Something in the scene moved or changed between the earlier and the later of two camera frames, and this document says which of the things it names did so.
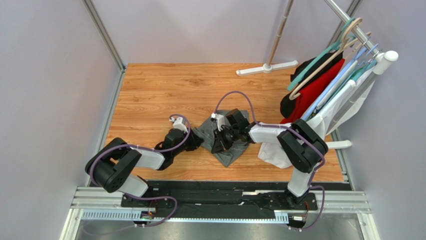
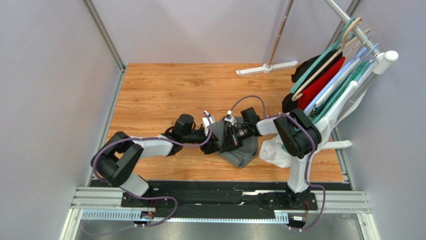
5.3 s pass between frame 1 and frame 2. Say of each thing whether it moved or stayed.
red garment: stayed
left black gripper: moved
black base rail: stayed
